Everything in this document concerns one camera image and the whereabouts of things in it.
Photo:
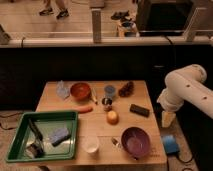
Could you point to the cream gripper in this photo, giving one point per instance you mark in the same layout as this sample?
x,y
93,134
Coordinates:
x,y
167,118

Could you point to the blue sponge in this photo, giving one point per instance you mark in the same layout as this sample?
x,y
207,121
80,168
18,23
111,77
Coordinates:
x,y
59,135

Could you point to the green plastic tray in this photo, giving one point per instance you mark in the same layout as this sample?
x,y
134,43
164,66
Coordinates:
x,y
46,122

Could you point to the blue tape roll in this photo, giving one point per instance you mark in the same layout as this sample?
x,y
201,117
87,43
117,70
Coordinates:
x,y
170,144

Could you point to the blue plastic cup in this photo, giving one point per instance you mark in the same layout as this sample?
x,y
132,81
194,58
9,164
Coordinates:
x,y
109,91

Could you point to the wooden stool with items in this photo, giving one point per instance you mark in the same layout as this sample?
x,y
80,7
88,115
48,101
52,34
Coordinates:
x,y
127,29

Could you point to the black metal spatula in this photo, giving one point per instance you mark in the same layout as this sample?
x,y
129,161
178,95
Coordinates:
x,y
35,149

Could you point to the purple bowl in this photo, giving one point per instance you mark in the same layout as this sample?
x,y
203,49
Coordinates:
x,y
136,142

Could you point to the black monitor box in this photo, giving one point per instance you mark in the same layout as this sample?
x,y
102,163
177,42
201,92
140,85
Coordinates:
x,y
163,15

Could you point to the yellow apple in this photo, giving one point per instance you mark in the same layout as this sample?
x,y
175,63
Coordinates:
x,y
112,117

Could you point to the small knife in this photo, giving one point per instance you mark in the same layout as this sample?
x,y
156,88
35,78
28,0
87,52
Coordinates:
x,y
94,96

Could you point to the small metal clip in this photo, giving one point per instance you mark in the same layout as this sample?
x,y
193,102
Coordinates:
x,y
115,142

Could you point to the black rectangular block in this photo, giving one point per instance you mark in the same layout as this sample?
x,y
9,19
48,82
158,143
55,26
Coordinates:
x,y
139,110

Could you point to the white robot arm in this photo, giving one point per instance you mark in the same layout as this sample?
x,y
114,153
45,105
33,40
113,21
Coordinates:
x,y
185,84

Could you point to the white paper cup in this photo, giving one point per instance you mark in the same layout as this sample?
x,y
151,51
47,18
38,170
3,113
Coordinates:
x,y
91,144

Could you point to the orange carrot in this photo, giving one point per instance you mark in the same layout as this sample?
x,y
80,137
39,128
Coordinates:
x,y
84,109

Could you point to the orange bowl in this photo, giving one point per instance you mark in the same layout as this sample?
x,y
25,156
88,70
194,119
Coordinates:
x,y
80,91

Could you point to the small metal can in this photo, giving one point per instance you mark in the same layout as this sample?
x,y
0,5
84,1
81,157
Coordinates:
x,y
107,104

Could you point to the wooden table board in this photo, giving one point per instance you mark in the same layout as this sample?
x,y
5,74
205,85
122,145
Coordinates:
x,y
94,123

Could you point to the brown pine cone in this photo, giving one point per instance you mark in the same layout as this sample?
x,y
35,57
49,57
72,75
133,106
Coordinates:
x,y
126,90

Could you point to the clear plastic bag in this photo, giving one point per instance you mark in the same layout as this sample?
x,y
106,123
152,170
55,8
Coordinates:
x,y
62,90

